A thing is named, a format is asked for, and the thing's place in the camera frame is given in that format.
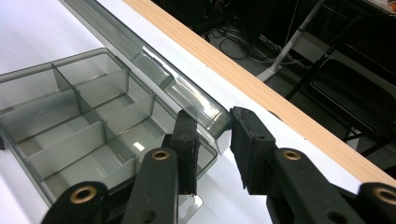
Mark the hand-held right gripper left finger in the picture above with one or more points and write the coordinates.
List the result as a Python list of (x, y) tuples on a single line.
[(158, 186)]

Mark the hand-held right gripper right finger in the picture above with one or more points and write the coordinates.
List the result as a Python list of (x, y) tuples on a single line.
[(280, 177)]

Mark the grey translucent compartment box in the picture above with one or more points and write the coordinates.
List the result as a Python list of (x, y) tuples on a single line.
[(62, 133)]

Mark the black folding chair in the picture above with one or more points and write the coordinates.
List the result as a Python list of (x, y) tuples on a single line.
[(358, 93)]

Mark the grey box under desk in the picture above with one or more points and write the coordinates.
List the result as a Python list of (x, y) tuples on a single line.
[(311, 46)]

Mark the white table mat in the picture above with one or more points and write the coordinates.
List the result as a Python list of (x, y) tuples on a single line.
[(31, 28)]

